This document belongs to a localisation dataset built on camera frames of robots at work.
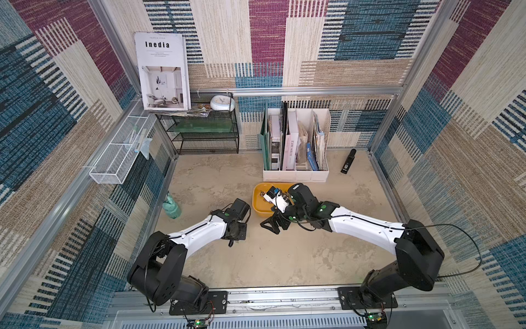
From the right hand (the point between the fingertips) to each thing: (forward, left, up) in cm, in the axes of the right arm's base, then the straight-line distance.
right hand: (266, 214), depth 80 cm
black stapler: (+38, -45, -12) cm, 60 cm away
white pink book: (+33, -12, +2) cm, 35 cm away
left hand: (-1, +12, -13) cm, 18 cm away
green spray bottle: (+7, +41, -8) cm, 43 cm away
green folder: (+27, 0, +14) cm, 31 cm away
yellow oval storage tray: (+11, +3, -12) cm, 17 cm away
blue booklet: (+28, -21, +1) cm, 35 cm away
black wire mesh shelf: (+36, +28, +13) cm, 48 cm away
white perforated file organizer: (+37, -22, +12) cm, 44 cm away
